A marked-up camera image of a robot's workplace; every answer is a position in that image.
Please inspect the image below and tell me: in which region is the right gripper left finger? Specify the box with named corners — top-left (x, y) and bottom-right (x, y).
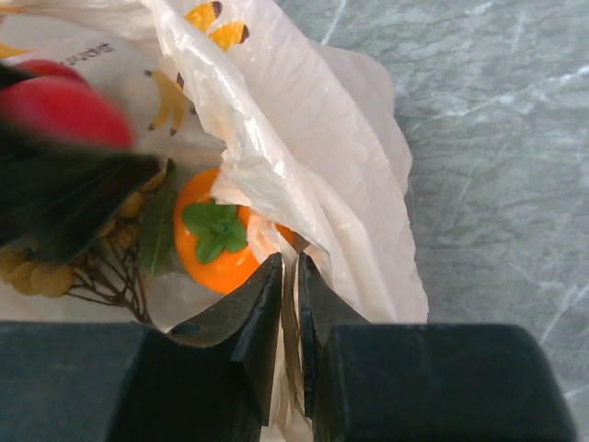
top-left (1, 254), bottom-right (283, 441)

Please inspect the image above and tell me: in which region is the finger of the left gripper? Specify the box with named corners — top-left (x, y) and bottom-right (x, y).
top-left (0, 64), bottom-right (162, 266)

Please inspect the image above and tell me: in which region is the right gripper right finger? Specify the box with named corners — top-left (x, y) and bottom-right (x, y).
top-left (297, 254), bottom-right (577, 441)

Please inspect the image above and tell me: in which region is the brown longan bunch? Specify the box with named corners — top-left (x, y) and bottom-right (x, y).
top-left (1, 159), bottom-right (175, 325)

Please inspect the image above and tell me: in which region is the red apple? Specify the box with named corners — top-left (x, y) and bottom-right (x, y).
top-left (1, 59), bottom-right (134, 151)

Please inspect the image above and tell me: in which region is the orange persimmon with green calyx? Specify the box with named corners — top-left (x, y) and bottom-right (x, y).
top-left (172, 168), bottom-right (298, 296)

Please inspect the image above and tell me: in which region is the translucent orange plastic bag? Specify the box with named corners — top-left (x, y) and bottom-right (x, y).
top-left (0, 0), bottom-right (430, 442)

